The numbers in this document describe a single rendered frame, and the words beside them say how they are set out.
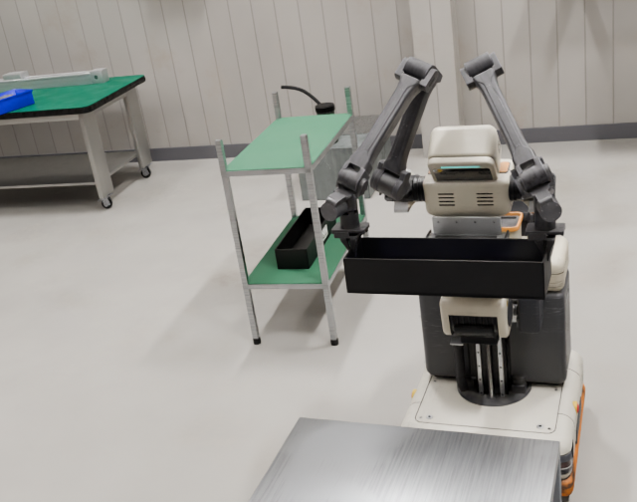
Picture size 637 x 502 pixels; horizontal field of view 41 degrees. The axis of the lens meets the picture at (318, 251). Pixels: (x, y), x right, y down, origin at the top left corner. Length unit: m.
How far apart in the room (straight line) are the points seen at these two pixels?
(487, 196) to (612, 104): 4.30
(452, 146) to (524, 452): 0.98
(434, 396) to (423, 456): 1.16
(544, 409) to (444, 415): 0.36
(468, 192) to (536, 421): 0.92
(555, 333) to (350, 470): 1.28
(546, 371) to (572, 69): 3.93
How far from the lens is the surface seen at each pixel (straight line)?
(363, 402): 3.87
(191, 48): 7.55
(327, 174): 6.19
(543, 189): 2.34
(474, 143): 2.67
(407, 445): 2.25
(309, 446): 2.30
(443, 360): 3.38
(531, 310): 3.03
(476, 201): 2.77
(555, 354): 3.29
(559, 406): 3.28
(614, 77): 6.93
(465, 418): 3.23
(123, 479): 3.75
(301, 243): 4.64
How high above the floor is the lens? 2.15
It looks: 23 degrees down
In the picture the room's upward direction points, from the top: 9 degrees counter-clockwise
